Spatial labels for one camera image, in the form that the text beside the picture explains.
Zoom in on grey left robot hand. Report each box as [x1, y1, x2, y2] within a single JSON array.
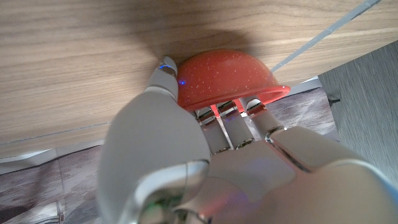
[[96, 55, 398, 224]]

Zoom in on red speckled bowl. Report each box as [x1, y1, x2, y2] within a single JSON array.
[[176, 48, 292, 113]]

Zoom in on white low shelf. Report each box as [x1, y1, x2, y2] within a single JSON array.
[[289, 76, 323, 96]]

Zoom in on dark grey partition panel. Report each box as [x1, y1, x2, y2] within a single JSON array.
[[317, 40, 398, 187]]

